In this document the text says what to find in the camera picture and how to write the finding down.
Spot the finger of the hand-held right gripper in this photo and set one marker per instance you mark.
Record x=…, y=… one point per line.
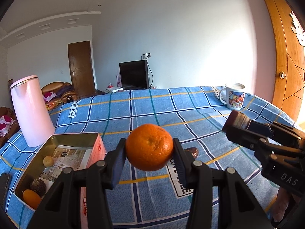
x=245, y=138
x=281, y=130

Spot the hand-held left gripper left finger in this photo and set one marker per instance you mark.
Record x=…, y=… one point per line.
x=116, y=163

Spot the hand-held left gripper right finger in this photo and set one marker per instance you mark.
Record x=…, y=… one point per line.
x=181, y=165

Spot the orange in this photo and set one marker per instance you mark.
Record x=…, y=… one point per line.
x=149, y=146
x=32, y=198

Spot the pink metal tin box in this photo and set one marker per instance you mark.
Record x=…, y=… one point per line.
x=71, y=145

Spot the small yellow-brown round fruit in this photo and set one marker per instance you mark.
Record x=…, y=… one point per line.
x=48, y=161

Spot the purple passion fruit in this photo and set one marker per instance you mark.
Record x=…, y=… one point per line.
x=38, y=187

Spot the person's right hand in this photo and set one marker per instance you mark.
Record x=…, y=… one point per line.
x=282, y=205

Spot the white printed mug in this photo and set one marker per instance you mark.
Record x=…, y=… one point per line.
x=234, y=99

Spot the brass door knob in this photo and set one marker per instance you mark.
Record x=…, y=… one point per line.
x=282, y=75

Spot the blue plaid tablecloth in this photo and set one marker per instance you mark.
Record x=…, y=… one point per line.
x=154, y=107

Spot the white flat box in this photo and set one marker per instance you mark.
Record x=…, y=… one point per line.
x=114, y=90

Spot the light wooden door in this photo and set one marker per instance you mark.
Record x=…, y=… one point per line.
x=278, y=40

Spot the black television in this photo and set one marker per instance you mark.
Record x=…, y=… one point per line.
x=133, y=75

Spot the brown leather armchair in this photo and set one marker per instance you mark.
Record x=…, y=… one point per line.
x=62, y=89

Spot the small floral cushion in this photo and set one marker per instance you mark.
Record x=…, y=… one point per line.
x=49, y=97

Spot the pink electric kettle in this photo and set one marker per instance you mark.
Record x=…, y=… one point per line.
x=31, y=114

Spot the dark brown door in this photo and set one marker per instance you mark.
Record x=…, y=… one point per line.
x=82, y=69

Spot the white door sticker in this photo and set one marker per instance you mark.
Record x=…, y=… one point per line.
x=297, y=28

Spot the white pink floral pillow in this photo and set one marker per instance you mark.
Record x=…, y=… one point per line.
x=6, y=125

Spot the brown leather sofa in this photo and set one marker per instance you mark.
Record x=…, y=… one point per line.
x=10, y=112

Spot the white wall socket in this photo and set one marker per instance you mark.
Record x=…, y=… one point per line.
x=146, y=55

